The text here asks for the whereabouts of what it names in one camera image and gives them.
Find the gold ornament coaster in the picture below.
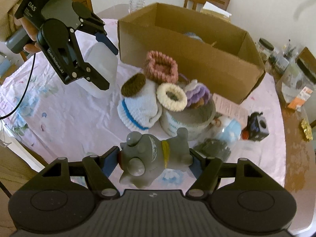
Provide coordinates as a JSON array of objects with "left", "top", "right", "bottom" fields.
[{"left": 300, "top": 119, "right": 313, "bottom": 141}]

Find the blue grey knitted pouch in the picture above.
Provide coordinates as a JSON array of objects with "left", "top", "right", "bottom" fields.
[{"left": 184, "top": 32, "right": 203, "bottom": 42}]

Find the pink knitted basket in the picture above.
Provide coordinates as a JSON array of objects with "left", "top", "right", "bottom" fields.
[{"left": 144, "top": 50, "right": 178, "bottom": 84}]

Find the white sock blue stripe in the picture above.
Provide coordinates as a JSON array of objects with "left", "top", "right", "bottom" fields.
[{"left": 117, "top": 79, "right": 162, "bottom": 133}]

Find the translucent white plastic container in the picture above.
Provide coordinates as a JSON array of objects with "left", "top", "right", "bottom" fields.
[{"left": 75, "top": 42, "right": 118, "bottom": 99}]

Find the black cable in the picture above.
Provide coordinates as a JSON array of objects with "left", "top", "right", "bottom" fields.
[{"left": 0, "top": 52, "right": 37, "bottom": 120}]

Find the grey round tub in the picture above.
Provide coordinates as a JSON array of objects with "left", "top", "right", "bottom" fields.
[{"left": 159, "top": 100, "right": 216, "bottom": 141}]

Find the person's left hand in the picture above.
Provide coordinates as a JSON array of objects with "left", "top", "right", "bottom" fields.
[{"left": 20, "top": 17, "right": 41, "bottom": 54}]

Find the cream knitted ring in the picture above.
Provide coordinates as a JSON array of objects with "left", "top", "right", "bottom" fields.
[{"left": 156, "top": 82, "right": 188, "bottom": 112}]

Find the small jar black lid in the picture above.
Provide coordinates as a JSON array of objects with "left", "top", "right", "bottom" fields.
[{"left": 256, "top": 38, "right": 274, "bottom": 64}]

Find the black cube gadget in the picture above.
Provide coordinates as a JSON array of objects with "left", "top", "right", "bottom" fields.
[{"left": 242, "top": 112, "right": 269, "bottom": 142}]

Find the tissue box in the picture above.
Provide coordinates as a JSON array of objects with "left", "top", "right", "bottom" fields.
[{"left": 200, "top": 2, "right": 232, "bottom": 22}]

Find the brown knitted ring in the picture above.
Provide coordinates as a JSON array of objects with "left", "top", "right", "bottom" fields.
[{"left": 120, "top": 73, "right": 147, "bottom": 98}]

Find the blue white plush toy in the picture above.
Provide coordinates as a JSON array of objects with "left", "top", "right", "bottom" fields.
[{"left": 213, "top": 116, "right": 242, "bottom": 143}]

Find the pen holder with pens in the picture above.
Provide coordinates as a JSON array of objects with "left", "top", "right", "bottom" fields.
[{"left": 268, "top": 39, "right": 298, "bottom": 74}]

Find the large clear jar black lid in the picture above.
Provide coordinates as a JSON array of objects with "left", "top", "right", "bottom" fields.
[{"left": 276, "top": 58, "right": 315, "bottom": 111}]

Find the purple knitted flower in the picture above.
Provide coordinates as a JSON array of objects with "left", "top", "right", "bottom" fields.
[{"left": 184, "top": 79, "right": 212, "bottom": 109}]

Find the pink paper box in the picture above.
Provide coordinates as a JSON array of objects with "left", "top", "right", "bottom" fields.
[{"left": 212, "top": 93, "right": 248, "bottom": 129}]

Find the brown cardboard box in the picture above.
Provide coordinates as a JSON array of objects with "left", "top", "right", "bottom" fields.
[{"left": 117, "top": 3, "right": 265, "bottom": 104}]

